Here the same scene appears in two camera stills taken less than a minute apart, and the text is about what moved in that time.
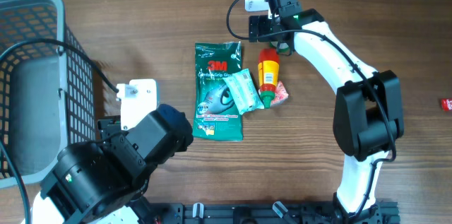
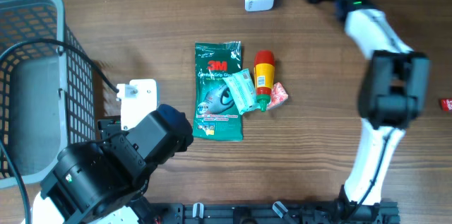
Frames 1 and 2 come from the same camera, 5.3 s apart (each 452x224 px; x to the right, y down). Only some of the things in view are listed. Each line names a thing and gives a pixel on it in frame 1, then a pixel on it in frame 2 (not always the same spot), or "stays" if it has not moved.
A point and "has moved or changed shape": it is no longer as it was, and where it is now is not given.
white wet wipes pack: x=245 y=92 stays
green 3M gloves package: x=215 y=115 stays
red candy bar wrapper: x=445 y=104 stays
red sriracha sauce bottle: x=268 y=68 has moved or changed shape
